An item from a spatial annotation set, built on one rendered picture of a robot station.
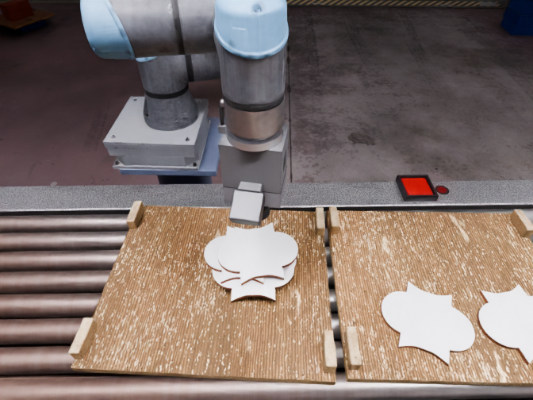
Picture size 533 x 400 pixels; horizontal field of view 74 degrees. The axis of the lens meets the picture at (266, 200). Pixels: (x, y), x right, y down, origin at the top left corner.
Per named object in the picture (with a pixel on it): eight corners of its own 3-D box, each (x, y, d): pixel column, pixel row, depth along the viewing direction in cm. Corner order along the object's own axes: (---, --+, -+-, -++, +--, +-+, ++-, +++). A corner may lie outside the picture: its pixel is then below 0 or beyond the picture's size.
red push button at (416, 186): (399, 182, 88) (400, 178, 87) (423, 182, 88) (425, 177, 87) (406, 199, 84) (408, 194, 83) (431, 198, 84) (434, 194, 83)
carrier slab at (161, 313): (139, 209, 81) (138, 205, 80) (321, 216, 79) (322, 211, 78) (74, 371, 56) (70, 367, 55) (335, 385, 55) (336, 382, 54)
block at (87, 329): (88, 324, 60) (82, 316, 58) (99, 325, 60) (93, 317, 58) (73, 360, 56) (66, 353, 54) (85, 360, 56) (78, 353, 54)
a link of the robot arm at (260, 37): (278, -22, 39) (300, 3, 33) (276, 74, 47) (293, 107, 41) (206, -17, 38) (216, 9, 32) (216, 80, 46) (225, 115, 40)
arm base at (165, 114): (157, 100, 107) (150, 67, 100) (205, 105, 106) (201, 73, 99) (135, 127, 97) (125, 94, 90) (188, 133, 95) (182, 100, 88)
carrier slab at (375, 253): (325, 214, 80) (326, 209, 78) (510, 217, 79) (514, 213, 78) (346, 382, 55) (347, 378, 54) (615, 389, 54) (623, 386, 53)
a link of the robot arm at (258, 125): (279, 114, 40) (210, 108, 41) (278, 148, 43) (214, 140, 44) (289, 83, 45) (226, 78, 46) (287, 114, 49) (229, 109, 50)
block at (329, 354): (320, 335, 59) (323, 328, 57) (332, 336, 58) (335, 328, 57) (323, 374, 54) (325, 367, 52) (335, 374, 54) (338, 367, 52)
